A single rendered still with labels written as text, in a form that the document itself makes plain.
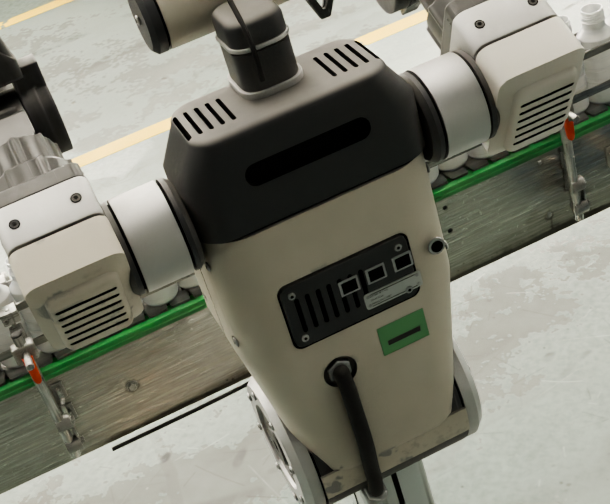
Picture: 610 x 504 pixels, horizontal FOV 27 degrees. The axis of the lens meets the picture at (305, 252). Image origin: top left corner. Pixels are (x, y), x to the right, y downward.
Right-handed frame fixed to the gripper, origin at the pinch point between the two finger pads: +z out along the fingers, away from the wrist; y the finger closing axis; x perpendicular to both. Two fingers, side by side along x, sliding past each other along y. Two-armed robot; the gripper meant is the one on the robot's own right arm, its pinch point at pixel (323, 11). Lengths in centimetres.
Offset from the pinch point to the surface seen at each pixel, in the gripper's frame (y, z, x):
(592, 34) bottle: 11, 28, -46
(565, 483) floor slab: 29, 141, -35
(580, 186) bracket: 2, 47, -35
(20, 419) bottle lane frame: 9, 46, 61
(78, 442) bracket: 3, 51, 54
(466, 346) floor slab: 84, 142, -40
